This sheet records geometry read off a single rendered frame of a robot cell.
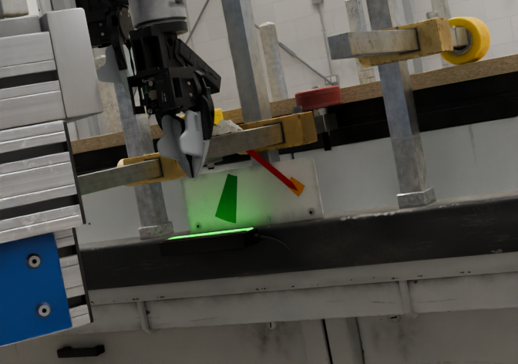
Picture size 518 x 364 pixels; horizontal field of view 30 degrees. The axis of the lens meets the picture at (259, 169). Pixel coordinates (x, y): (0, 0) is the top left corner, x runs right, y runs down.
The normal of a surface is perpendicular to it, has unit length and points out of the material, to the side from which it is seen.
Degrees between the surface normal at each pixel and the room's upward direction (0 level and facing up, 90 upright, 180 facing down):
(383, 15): 90
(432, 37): 90
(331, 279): 90
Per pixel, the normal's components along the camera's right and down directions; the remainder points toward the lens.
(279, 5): -0.57, 0.15
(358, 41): 0.85, -0.13
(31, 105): 0.40, -0.03
